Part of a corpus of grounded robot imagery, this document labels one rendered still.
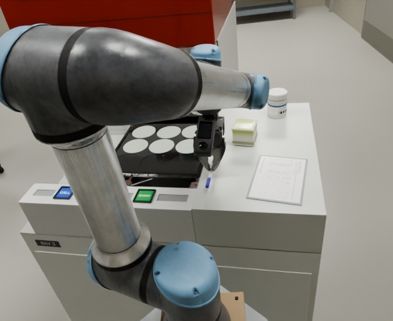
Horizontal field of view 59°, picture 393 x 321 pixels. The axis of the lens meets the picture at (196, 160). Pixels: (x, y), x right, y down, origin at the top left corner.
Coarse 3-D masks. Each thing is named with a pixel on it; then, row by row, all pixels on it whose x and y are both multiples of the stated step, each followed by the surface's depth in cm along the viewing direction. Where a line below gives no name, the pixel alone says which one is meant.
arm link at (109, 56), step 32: (96, 32) 38; (128, 32) 40; (96, 64) 37; (128, 64) 37; (160, 64) 39; (192, 64) 44; (96, 96) 37; (128, 96) 38; (160, 96) 40; (192, 96) 44; (224, 96) 57; (256, 96) 71
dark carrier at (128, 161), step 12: (156, 132) 144; (180, 132) 142; (120, 156) 133; (132, 156) 132; (144, 156) 131; (156, 156) 130; (168, 156) 129; (180, 156) 128; (192, 156) 127; (132, 168) 125; (144, 168) 124; (156, 168) 124; (168, 168) 123; (180, 168) 122; (192, 168) 121
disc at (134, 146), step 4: (132, 140) 141; (136, 140) 141; (140, 140) 141; (144, 140) 140; (128, 144) 139; (132, 144) 139; (136, 144) 139; (140, 144) 138; (144, 144) 138; (124, 148) 137; (128, 148) 137; (132, 148) 136; (136, 148) 136; (140, 148) 136; (144, 148) 135; (128, 152) 134; (132, 152) 134
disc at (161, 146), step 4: (160, 140) 139; (164, 140) 139; (168, 140) 138; (152, 144) 137; (156, 144) 137; (160, 144) 137; (164, 144) 136; (168, 144) 136; (172, 144) 136; (152, 148) 135; (156, 148) 134; (160, 148) 134; (164, 148) 134; (168, 148) 133; (156, 152) 132; (160, 152) 132
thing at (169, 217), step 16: (32, 192) 110; (48, 192) 110; (160, 192) 103; (176, 192) 102; (192, 192) 101; (32, 208) 107; (48, 208) 106; (64, 208) 105; (144, 208) 98; (160, 208) 97; (176, 208) 96; (32, 224) 112; (48, 224) 111; (64, 224) 109; (80, 224) 108; (160, 224) 101; (176, 224) 99; (192, 224) 98; (160, 240) 105; (176, 240) 104; (192, 240) 102
